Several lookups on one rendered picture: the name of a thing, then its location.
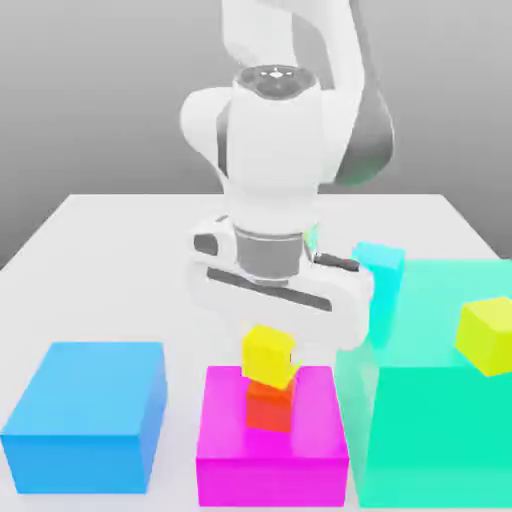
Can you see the large turquoise box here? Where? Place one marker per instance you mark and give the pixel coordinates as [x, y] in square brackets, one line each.
[432, 400]

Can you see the large magenta box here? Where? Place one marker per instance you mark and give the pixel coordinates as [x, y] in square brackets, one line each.
[272, 452]

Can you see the small yellow cube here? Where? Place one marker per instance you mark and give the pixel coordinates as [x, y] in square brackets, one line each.
[267, 356]

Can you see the small lime cube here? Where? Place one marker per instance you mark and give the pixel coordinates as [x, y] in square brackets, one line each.
[486, 336]

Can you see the small red cube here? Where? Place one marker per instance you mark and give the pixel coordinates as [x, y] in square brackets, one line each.
[268, 410]

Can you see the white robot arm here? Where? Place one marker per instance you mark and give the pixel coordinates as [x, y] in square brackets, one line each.
[276, 160]

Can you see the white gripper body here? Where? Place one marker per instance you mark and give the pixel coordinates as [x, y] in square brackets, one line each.
[320, 316]

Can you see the small cyan cube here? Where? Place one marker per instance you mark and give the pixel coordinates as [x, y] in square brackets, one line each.
[384, 288]

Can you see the large blue box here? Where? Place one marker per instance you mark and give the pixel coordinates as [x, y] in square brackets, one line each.
[86, 416]

